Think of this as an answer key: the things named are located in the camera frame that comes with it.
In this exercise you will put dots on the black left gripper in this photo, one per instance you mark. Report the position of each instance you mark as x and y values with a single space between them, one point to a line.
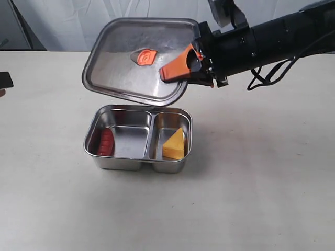
5 82

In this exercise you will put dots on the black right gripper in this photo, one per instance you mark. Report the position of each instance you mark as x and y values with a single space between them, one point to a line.
268 50

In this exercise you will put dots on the dark transparent lid orange valve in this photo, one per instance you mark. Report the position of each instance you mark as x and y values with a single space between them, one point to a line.
128 53

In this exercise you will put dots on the yellow toy cheese wedge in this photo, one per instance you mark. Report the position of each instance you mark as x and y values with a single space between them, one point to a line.
174 147

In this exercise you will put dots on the red toy sausage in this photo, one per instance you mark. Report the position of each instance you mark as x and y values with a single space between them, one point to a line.
106 144

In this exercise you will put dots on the grey wrinkled backdrop curtain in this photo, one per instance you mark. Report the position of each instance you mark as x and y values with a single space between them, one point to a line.
74 25

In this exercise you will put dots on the steel two-compartment lunch box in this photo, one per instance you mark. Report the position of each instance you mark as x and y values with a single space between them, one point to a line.
139 134

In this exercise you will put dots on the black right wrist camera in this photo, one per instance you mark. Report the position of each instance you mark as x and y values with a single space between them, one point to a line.
227 12

